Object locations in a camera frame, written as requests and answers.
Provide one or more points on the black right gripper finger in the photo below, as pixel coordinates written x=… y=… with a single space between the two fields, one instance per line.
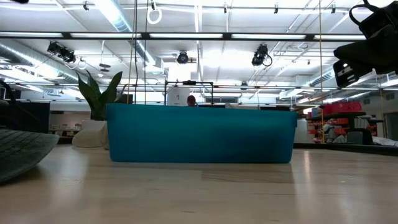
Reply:
x=357 y=53

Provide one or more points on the blue plastic bin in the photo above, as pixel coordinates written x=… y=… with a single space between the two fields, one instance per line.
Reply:
x=202 y=133

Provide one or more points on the black fabric hat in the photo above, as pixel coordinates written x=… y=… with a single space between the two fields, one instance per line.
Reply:
x=21 y=149

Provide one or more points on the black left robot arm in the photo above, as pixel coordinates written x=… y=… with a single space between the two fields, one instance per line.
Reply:
x=2 y=85

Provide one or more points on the shelf with red bins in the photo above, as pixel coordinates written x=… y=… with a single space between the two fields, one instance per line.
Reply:
x=342 y=107

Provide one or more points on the black overhead beam with lights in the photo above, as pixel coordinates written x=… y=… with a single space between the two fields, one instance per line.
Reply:
x=186 y=35

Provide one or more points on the person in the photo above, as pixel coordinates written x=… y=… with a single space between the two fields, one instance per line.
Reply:
x=191 y=101

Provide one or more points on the white box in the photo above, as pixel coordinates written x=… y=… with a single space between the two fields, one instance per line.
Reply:
x=178 y=96

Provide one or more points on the green artificial plant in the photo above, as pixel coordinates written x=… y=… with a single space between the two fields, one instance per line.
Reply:
x=98 y=99

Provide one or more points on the white plant pot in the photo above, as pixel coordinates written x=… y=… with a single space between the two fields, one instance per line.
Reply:
x=93 y=124

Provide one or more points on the black cabinet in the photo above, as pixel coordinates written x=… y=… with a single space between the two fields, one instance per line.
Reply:
x=31 y=116

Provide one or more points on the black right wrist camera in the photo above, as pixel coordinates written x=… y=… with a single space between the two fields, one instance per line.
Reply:
x=379 y=18

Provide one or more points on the distant black robot frame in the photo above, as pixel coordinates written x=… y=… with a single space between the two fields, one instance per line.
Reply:
x=189 y=82

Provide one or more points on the black round overhead camera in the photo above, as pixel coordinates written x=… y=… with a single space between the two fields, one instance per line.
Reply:
x=183 y=58

